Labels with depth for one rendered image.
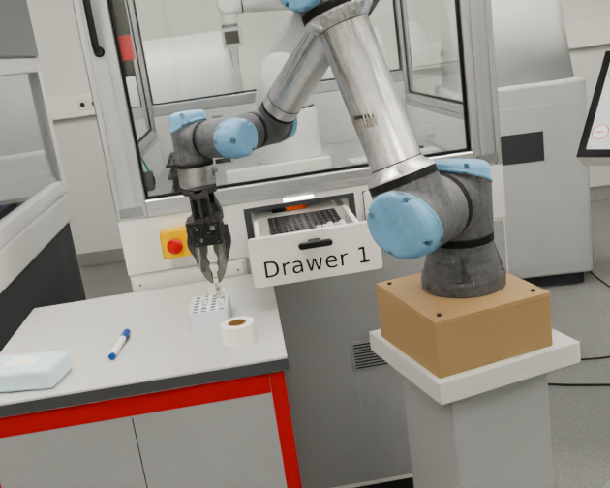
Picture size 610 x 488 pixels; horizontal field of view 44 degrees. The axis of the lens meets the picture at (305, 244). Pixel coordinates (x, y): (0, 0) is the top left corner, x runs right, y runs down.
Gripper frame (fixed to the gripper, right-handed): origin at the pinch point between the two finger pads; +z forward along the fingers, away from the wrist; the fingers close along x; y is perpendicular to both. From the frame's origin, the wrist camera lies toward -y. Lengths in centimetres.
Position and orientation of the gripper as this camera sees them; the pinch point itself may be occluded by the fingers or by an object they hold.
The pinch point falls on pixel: (215, 275)
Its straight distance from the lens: 163.2
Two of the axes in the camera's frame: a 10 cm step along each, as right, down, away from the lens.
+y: 0.6, 2.5, -9.7
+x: 9.9, -1.4, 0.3
